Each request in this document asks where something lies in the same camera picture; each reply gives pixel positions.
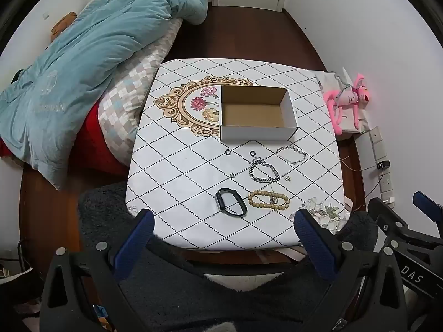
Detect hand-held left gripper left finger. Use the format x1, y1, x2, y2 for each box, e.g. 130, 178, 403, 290
40, 209, 156, 332

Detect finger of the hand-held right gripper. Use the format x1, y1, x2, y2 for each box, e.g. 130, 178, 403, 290
367, 197, 443, 250
413, 191, 443, 220

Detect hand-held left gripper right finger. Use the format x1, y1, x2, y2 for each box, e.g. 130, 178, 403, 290
293, 209, 409, 332

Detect wooden bead bracelet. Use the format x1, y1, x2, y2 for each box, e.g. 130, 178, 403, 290
247, 190, 289, 211

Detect thin silver bracelet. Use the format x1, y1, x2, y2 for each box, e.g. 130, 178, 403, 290
276, 146, 307, 164

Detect thick silver chain bracelet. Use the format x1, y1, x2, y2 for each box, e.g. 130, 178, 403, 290
250, 157, 280, 183

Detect black smart band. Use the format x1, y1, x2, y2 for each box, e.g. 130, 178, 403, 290
215, 188, 248, 218

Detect cardboard box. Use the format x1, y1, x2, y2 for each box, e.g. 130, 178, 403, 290
220, 86, 299, 143

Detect diamond patterned tablecloth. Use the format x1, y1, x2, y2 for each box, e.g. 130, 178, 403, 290
126, 58, 348, 251

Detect dark grey fleece pants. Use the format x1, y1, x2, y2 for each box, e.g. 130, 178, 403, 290
78, 183, 379, 332

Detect red blanket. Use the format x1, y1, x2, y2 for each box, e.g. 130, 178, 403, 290
0, 102, 130, 177

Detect pink plush toy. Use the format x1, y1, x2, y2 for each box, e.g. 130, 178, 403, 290
323, 72, 371, 135

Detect white paper bag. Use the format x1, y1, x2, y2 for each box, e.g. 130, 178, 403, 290
314, 66, 372, 134

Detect checkered bed sheet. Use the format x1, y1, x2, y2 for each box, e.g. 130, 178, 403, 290
97, 17, 184, 167

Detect light blue duvet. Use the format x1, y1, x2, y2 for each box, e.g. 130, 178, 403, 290
0, 0, 210, 191

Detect brown plush toy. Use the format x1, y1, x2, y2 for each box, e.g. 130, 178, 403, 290
51, 12, 77, 42

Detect thin charger cable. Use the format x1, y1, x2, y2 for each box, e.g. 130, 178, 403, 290
341, 157, 378, 172

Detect grey wire hanger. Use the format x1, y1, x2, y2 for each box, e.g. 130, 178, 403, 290
334, 72, 357, 95

